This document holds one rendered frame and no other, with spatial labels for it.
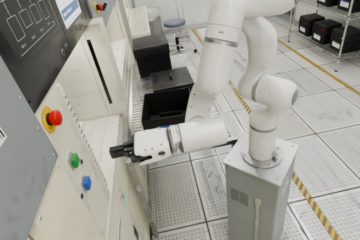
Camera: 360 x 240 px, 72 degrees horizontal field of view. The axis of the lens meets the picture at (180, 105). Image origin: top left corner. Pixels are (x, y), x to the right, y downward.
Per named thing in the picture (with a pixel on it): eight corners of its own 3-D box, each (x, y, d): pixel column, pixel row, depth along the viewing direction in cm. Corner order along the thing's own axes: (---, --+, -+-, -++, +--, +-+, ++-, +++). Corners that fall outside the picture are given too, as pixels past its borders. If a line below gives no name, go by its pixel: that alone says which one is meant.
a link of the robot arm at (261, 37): (270, 113, 98) (234, 102, 108) (283, 94, 103) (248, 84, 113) (264, -14, 65) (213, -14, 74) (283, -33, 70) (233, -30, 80)
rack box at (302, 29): (295, 31, 397) (298, 15, 382) (313, 28, 397) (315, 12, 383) (306, 37, 372) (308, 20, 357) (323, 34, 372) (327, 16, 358)
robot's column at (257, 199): (284, 228, 163) (299, 144, 121) (269, 268, 145) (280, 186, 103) (245, 208, 178) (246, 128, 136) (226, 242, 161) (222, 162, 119)
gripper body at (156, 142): (178, 161, 69) (138, 170, 68) (173, 137, 77) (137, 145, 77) (173, 141, 65) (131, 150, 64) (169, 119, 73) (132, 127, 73)
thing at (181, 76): (196, 95, 172) (194, 79, 165) (155, 104, 170) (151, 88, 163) (188, 76, 196) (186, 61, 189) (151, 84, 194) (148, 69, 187)
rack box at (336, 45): (326, 46, 336) (330, 27, 322) (346, 43, 337) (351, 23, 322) (340, 54, 311) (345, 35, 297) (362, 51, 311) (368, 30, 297)
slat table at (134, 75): (239, 219, 172) (238, 139, 130) (155, 238, 170) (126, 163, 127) (199, 114, 280) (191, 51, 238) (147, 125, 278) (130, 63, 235)
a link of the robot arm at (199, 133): (176, 119, 75) (179, 129, 66) (218, 110, 76) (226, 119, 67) (181, 144, 77) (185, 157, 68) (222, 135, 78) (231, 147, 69)
